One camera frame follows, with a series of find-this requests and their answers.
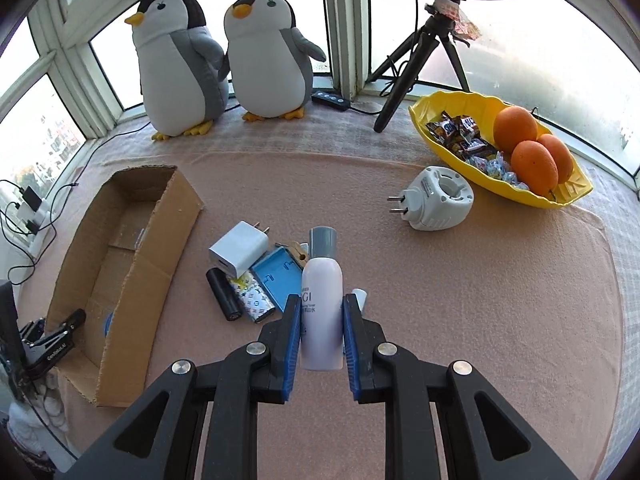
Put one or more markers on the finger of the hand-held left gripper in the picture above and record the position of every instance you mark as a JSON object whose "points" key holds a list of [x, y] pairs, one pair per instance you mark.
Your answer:
{"points": [[52, 357], [67, 322]]}

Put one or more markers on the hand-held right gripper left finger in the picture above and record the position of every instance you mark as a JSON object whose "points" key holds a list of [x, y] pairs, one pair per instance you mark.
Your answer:
{"points": [[292, 340]]}

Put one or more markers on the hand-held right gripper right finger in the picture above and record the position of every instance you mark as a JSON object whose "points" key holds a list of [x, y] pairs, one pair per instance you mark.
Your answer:
{"points": [[350, 345]]}

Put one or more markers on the white bottle with grey cap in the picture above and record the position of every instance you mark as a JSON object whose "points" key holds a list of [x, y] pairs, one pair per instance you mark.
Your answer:
{"points": [[322, 300]]}

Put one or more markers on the black cylinder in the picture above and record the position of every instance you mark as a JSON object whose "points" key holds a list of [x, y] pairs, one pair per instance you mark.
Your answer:
{"points": [[225, 295]]}

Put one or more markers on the white wall charger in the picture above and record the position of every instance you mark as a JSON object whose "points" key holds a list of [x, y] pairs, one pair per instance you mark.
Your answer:
{"points": [[237, 252]]}

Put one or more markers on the brown cardboard box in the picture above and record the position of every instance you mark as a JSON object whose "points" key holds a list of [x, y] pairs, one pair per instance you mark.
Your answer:
{"points": [[150, 260]]}

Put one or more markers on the small white plastic item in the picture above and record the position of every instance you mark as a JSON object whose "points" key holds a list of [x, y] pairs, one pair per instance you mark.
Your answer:
{"points": [[361, 296]]}

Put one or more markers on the patterned cylinder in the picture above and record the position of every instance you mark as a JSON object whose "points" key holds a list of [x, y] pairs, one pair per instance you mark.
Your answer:
{"points": [[255, 300]]}

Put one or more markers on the blue plastic case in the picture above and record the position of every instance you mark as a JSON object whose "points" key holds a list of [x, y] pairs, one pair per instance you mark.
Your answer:
{"points": [[277, 280]]}

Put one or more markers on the wooden clothespin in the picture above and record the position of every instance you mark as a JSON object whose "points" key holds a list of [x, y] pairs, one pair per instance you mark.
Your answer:
{"points": [[299, 255]]}

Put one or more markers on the white power strip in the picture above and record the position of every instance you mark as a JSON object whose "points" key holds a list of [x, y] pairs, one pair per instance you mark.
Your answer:
{"points": [[42, 230]]}

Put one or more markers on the small black charger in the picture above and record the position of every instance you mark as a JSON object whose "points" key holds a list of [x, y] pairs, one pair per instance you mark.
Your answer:
{"points": [[31, 226]]}

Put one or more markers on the pink fleece blanket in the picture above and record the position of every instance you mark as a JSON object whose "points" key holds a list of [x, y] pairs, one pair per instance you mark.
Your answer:
{"points": [[450, 310]]}

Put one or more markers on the white plugged charger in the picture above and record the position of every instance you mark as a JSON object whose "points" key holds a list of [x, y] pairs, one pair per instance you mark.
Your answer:
{"points": [[24, 211]]}

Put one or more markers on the large black charger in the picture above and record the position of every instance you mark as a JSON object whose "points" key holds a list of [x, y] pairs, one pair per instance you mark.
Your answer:
{"points": [[31, 195]]}

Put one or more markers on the white plug-in device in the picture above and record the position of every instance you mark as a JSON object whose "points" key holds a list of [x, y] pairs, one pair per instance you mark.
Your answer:
{"points": [[440, 200]]}

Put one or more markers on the pale checkered blanket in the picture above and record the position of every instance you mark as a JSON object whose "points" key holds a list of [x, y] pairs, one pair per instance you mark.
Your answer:
{"points": [[300, 135]]}

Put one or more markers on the pile of blue wrapped candies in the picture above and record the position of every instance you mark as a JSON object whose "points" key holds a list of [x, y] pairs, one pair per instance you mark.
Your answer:
{"points": [[495, 167]]}

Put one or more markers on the pile of dark wrapped candies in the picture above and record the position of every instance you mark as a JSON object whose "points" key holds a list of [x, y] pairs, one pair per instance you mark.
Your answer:
{"points": [[460, 135]]}

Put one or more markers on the black inline remote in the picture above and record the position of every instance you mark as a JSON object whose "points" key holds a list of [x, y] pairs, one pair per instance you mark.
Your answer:
{"points": [[330, 99]]}

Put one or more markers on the black tripod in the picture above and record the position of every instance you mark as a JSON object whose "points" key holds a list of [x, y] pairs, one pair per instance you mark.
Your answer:
{"points": [[395, 97]]}

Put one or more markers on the orange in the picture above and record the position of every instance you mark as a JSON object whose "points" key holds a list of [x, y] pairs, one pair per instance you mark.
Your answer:
{"points": [[560, 155], [515, 127], [534, 167]]}

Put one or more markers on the yellow plastic bowl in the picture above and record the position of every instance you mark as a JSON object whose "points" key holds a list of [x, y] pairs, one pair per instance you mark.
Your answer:
{"points": [[465, 105]]}

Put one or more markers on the dark-headed penguin plush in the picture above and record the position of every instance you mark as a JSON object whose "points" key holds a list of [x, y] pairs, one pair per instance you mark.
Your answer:
{"points": [[170, 70]]}

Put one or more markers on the grey-headed penguin plush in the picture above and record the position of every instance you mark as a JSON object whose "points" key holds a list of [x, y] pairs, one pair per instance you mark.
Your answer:
{"points": [[265, 60]]}

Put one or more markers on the pink paper tag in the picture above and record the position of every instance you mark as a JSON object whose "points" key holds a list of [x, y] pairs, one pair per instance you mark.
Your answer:
{"points": [[462, 22]]}

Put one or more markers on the white window frame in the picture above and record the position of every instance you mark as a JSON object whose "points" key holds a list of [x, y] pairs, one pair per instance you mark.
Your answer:
{"points": [[345, 35]]}

